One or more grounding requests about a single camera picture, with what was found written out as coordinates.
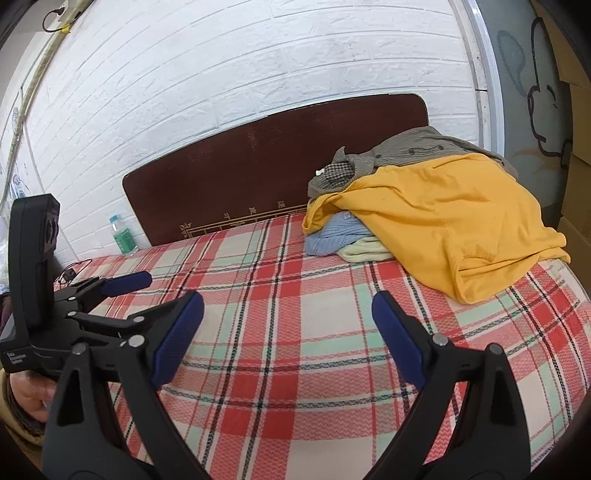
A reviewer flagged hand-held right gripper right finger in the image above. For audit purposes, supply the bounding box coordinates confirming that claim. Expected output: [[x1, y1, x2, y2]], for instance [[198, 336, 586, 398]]
[[365, 291, 539, 480]]

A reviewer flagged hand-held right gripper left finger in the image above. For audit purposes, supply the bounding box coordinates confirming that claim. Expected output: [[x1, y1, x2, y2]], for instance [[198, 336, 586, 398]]
[[42, 291, 211, 480]]

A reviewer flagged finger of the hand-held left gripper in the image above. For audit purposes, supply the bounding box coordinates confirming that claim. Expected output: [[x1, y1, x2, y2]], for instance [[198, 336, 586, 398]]
[[68, 310, 149, 344], [54, 270, 153, 313]]

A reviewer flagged yellow t-shirt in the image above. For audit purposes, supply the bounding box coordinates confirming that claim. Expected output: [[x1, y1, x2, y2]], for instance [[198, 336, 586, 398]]
[[302, 154, 571, 304]]

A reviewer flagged person's left forearm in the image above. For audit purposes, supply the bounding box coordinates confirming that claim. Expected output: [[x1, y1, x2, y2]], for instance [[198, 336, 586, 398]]
[[0, 369, 51, 464]]

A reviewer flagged person's left hand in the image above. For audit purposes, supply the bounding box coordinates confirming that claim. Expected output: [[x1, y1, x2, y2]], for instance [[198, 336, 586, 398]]
[[8, 370, 57, 424]]

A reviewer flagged green label water bottle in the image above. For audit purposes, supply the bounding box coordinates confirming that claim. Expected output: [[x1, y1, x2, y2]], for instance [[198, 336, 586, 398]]
[[110, 215, 139, 256]]

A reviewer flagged pale yellow cloth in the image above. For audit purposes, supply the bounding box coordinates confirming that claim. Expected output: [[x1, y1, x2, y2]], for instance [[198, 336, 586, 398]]
[[336, 237, 393, 264]]

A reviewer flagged red plaid blanket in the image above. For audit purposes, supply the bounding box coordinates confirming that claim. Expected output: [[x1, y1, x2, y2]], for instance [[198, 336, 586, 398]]
[[53, 215, 587, 480]]

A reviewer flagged light blue knit sweater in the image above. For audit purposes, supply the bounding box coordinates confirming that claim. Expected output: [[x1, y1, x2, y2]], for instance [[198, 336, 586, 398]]
[[305, 212, 375, 256]]

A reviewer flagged checked shirt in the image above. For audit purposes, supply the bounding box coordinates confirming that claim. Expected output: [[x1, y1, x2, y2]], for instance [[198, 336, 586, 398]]
[[323, 161, 356, 190]]

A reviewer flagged dark brown wooden headboard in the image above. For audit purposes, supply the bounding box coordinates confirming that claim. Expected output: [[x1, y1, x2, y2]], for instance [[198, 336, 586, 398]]
[[122, 93, 430, 247]]

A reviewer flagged grey knit cardigan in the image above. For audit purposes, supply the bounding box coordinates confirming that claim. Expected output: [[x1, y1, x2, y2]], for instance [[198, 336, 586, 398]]
[[308, 126, 520, 199]]

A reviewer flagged cardboard box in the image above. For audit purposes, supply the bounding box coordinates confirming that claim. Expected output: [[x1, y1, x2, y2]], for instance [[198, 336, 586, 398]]
[[556, 217, 591, 266], [561, 85, 591, 222], [531, 0, 591, 90]]

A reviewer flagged white power strip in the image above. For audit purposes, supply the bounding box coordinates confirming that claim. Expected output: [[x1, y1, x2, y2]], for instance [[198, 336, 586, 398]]
[[58, 0, 95, 21]]

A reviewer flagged black cable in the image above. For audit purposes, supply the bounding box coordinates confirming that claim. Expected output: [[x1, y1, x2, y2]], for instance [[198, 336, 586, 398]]
[[54, 259, 93, 284]]

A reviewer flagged blue white wall sticker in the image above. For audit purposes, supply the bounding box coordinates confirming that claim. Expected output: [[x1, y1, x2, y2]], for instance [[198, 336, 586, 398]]
[[8, 161, 26, 199]]

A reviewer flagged beige wall conduit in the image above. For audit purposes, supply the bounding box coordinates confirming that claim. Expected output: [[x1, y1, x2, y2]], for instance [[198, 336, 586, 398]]
[[0, 28, 63, 208]]

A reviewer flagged white door frame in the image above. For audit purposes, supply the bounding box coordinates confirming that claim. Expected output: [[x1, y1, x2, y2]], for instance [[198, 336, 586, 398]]
[[450, 0, 506, 160]]

